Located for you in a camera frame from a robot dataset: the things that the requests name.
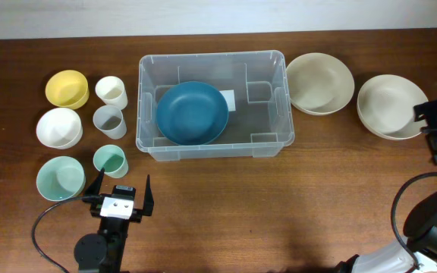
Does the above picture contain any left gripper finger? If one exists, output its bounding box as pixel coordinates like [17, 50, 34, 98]
[142, 174, 154, 216]
[83, 168, 105, 202]

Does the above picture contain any beige plate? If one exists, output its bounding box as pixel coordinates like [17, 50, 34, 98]
[357, 74, 428, 140]
[286, 52, 355, 115]

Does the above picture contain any white plastic bowl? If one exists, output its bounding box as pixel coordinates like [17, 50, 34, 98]
[36, 108, 83, 149]

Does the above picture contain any blue plate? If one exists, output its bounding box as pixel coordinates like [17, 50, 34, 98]
[156, 81, 229, 146]

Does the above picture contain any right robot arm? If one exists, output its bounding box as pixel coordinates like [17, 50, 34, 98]
[333, 100, 437, 273]

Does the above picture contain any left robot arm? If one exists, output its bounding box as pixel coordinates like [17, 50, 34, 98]
[74, 169, 154, 273]

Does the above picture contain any clear plastic storage container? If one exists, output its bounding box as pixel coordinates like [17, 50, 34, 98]
[136, 50, 295, 162]

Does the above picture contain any white label in container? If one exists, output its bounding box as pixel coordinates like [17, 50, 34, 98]
[220, 89, 236, 111]

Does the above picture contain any mint green plastic cup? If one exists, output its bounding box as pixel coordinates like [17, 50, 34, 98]
[93, 145, 129, 179]

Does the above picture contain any mint green plastic bowl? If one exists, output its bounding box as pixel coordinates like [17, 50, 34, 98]
[36, 156, 86, 202]

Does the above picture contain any grey translucent plastic cup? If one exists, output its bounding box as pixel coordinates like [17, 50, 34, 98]
[93, 105, 127, 140]

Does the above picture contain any cream plastic cup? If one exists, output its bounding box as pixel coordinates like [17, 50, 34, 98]
[95, 76, 128, 110]

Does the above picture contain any yellow plastic bowl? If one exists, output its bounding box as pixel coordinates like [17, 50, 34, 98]
[45, 70, 90, 110]

